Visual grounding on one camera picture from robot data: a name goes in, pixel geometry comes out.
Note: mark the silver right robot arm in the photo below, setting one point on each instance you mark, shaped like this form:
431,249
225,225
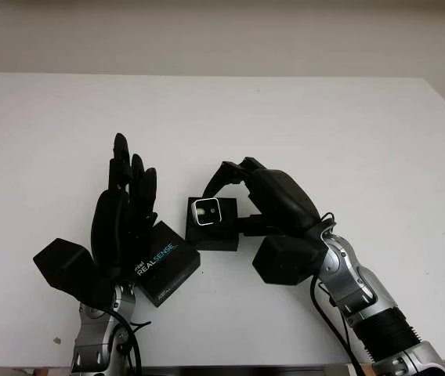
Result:
359,282

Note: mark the small silver depth camera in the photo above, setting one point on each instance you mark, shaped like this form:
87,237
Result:
207,211

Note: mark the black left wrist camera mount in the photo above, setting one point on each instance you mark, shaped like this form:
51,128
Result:
66,262

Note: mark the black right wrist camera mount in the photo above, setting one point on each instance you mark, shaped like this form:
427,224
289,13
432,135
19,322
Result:
289,260

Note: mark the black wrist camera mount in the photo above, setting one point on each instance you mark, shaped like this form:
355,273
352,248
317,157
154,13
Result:
289,260
66,262

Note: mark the black camera box base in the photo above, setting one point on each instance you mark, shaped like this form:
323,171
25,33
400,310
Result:
210,241

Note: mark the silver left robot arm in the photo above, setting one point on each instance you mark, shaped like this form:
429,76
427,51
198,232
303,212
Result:
93,337

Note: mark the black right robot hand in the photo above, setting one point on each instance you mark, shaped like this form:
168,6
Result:
285,203

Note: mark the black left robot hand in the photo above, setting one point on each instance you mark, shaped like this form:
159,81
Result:
113,235

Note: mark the black RealSense box lid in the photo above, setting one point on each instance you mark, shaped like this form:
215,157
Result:
167,270

